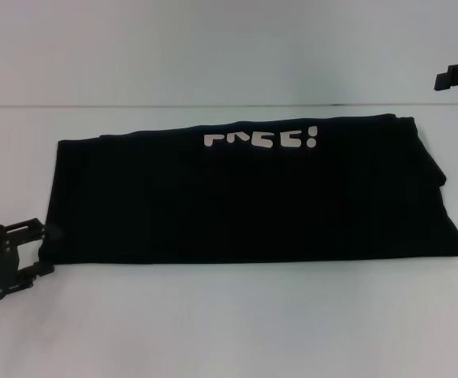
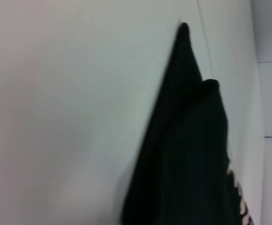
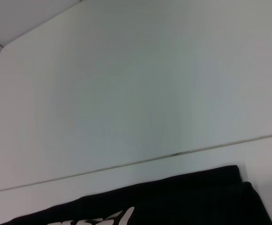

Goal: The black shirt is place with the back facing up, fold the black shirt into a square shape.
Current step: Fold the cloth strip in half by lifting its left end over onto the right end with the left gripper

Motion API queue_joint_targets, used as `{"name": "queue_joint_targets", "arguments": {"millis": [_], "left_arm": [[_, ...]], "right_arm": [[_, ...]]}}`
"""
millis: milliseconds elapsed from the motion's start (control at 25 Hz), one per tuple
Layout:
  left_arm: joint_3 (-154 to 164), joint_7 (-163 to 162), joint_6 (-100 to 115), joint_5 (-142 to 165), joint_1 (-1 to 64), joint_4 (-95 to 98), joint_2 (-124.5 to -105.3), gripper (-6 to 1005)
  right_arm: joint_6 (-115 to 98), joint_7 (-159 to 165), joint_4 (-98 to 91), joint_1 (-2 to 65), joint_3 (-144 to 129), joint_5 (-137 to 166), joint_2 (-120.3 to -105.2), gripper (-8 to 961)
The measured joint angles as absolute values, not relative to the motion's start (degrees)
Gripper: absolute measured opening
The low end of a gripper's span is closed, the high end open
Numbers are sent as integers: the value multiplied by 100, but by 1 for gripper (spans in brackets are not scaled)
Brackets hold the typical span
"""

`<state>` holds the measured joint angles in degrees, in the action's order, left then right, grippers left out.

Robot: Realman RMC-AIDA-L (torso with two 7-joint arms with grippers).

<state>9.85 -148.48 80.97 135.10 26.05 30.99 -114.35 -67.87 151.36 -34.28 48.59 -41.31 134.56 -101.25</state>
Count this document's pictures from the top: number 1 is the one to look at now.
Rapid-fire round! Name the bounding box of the black shirt with FREE print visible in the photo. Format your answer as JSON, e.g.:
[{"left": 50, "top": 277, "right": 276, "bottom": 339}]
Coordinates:
[{"left": 41, "top": 113, "right": 458, "bottom": 265}]

